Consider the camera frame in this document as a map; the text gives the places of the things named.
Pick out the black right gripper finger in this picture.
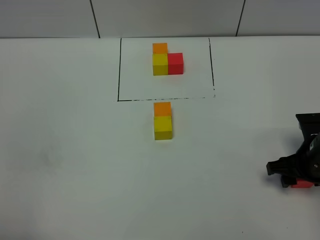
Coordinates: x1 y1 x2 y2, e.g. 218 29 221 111
281 175 297 188

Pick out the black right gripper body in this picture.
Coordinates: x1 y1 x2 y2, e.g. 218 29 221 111
266 134 320 187

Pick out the template red cube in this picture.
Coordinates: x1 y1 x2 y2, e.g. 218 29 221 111
167 52 184 75

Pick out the template yellow cube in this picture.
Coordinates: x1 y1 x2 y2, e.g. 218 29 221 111
152 53 168 76

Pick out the template orange cube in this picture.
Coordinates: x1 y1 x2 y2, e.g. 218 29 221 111
152 43 168 54

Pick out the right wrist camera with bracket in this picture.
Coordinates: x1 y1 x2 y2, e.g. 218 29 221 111
295 113 320 145

